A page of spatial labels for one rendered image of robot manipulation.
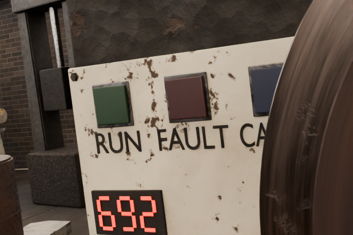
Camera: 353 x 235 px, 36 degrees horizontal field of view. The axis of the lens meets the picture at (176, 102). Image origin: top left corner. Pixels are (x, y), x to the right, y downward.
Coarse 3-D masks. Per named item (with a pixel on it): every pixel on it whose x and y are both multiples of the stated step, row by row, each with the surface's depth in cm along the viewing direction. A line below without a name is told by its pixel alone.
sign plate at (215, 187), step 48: (240, 48) 45; (288, 48) 43; (144, 96) 50; (240, 96) 45; (96, 144) 53; (144, 144) 50; (192, 144) 48; (240, 144) 46; (96, 192) 53; (144, 192) 51; (192, 192) 49; (240, 192) 46
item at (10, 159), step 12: (0, 156) 308; (0, 168) 284; (12, 168) 296; (0, 180) 283; (12, 180) 294; (0, 192) 282; (12, 192) 292; (0, 204) 282; (12, 204) 290; (0, 216) 281; (12, 216) 288; (0, 228) 281; (12, 228) 288
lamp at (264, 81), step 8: (256, 72) 44; (264, 72) 44; (272, 72) 43; (280, 72) 43; (256, 80) 44; (264, 80) 44; (272, 80) 44; (256, 88) 44; (264, 88) 44; (272, 88) 44; (256, 96) 44; (264, 96) 44; (272, 96) 44; (256, 104) 44; (264, 104) 44; (256, 112) 44; (264, 112) 44
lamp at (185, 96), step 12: (168, 84) 48; (180, 84) 47; (192, 84) 47; (168, 96) 48; (180, 96) 48; (192, 96) 47; (204, 96) 47; (180, 108) 48; (192, 108) 47; (204, 108) 47
